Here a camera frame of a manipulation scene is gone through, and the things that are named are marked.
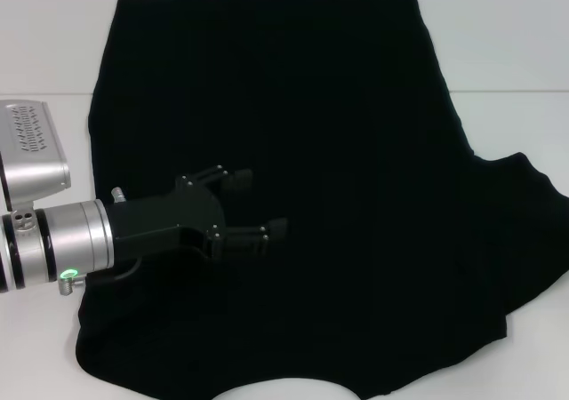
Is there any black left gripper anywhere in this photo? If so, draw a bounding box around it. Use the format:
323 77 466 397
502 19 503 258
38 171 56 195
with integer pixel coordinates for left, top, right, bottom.
106 164 290 260

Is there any black shirt with white print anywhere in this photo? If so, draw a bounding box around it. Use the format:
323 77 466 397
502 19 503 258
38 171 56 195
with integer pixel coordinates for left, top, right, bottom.
75 0 569 396

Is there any black gripper cable with plug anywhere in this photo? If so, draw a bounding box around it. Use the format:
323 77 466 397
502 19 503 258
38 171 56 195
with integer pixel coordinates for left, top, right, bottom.
57 257 144 297

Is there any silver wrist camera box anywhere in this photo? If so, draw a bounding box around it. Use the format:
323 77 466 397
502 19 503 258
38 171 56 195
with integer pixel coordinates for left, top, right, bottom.
0 100 73 212

